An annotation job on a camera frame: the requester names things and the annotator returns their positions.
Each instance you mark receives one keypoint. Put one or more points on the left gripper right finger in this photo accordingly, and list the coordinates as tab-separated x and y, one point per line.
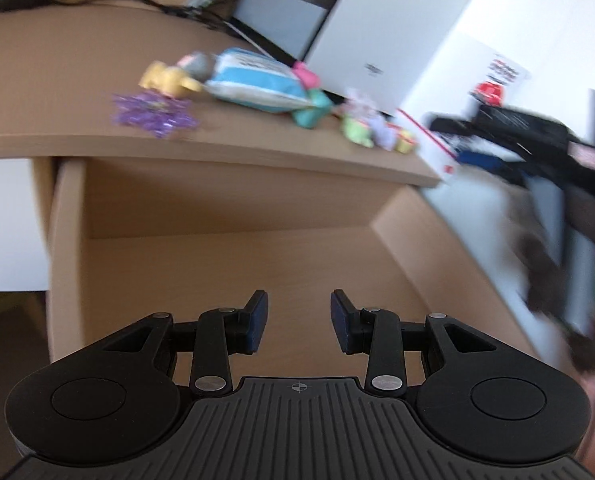
375	333

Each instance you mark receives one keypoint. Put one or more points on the small yellow toy block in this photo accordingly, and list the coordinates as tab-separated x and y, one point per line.
406	142

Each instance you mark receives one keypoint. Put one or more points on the green plush doll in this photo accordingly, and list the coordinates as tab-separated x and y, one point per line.
357	131

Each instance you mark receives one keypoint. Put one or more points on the open wooden drawer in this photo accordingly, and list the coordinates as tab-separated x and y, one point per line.
130	237

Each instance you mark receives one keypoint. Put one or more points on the lavender plush doll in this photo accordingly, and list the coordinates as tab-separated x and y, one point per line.
384	133

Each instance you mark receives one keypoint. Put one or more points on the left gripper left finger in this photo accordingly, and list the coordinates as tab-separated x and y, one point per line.
221	333

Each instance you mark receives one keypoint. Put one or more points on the white red printed card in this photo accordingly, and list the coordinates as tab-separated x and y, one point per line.
441	108

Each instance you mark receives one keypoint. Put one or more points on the blue white wipes pack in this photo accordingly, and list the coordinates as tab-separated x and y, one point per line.
251	79

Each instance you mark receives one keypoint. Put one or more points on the yellow plush bunny doll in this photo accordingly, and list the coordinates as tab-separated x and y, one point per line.
170	80

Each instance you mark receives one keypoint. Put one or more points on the purple crystal ornament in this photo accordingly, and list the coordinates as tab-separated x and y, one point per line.
154	113

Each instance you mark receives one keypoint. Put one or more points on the grey plush bunny doll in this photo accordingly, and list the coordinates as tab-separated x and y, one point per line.
198	65

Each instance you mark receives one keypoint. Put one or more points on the pink teal plush toy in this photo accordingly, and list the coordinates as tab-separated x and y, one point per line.
319	105

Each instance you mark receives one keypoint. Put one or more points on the white computer tower case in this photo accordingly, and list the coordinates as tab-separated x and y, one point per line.
378	47

